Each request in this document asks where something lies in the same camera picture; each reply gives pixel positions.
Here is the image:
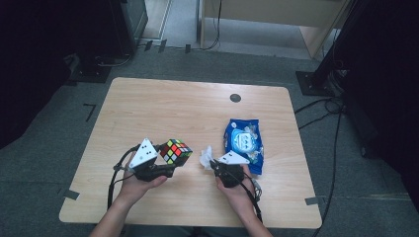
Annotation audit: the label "black metal stand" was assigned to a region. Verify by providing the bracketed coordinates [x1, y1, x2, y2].
[294, 0, 364, 97]

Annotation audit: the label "thin black hanging cable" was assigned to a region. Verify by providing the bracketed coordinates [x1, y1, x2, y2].
[201, 0, 222, 52]

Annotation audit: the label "person's right hand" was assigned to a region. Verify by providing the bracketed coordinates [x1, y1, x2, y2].
[215, 165, 257, 219]

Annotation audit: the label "long black floor cable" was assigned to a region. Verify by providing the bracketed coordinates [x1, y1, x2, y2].
[310, 108, 344, 237]

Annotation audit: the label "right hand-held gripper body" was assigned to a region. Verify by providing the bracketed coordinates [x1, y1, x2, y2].
[214, 150, 251, 189]

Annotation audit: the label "black looped floor cables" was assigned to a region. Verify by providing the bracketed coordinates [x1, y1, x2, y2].
[293, 97, 345, 131]

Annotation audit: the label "white wet wipe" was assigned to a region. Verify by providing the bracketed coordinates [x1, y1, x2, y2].
[199, 145, 215, 171]

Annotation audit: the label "hand-held gripper black cable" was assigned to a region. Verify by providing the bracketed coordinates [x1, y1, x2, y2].
[107, 144, 142, 210]
[230, 170, 264, 225]

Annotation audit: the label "person's left hand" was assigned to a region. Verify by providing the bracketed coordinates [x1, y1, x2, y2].
[116, 157, 169, 207]

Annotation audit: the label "person's legs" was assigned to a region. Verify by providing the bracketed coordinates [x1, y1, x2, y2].
[122, 225, 246, 237]

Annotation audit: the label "light wooden cabinet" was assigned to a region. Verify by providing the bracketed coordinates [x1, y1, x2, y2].
[199, 0, 350, 60]

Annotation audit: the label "dark cabinet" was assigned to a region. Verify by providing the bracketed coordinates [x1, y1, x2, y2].
[108, 0, 149, 57]

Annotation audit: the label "right hand-held gripper black cable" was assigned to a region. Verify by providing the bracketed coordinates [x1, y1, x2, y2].
[230, 170, 264, 225]

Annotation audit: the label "dark curtain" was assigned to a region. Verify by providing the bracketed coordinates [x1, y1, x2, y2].
[342, 0, 419, 211]
[0, 0, 113, 150]

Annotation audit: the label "left hand-held gripper black cable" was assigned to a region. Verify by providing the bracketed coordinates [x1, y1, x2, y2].
[107, 144, 142, 210]

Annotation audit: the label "black flat stand base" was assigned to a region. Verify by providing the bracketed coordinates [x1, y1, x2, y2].
[67, 53, 112, 84]

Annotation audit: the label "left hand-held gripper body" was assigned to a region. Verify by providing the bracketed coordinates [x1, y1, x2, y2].
[128, 137, 160, 183]

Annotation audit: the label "blue snack bag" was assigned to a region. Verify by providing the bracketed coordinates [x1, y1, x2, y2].
[223, 118, 265, 176]

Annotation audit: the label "multicoloured puzzle cube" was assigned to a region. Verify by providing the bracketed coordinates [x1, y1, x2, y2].
[159, 138, 194, 167]

